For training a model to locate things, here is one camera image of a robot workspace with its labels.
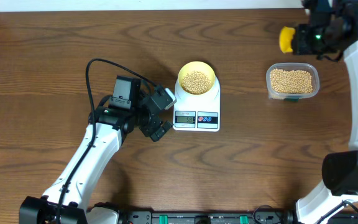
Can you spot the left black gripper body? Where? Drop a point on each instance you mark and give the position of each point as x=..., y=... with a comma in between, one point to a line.
x=150, y=117

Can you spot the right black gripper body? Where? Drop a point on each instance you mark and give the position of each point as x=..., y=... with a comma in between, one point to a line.
x=311, y=42

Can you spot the yellow measuring scoop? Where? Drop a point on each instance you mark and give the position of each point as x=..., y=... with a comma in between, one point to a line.
x=285, y=38

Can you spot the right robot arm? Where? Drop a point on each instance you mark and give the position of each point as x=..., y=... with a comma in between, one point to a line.
x=339, y=185

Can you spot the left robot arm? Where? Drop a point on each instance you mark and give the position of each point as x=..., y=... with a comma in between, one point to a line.
x=67, y=199

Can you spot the white digital kitchen scale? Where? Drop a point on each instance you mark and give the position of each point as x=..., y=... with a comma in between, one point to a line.
x=197, y=112

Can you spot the soybeans in bowl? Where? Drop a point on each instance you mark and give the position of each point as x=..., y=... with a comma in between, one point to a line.
x=196, y=83

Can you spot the pale yellow bowl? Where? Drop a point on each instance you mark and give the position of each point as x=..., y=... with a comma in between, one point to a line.
x=197, y=66

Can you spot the clear plastic container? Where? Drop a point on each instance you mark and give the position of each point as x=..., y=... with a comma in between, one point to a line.
x=293, y=66

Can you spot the soybeans in container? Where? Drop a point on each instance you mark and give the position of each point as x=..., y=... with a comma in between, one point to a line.
x=292, y=81

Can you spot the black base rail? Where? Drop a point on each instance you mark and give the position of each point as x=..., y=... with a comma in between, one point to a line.
x=204, y=217

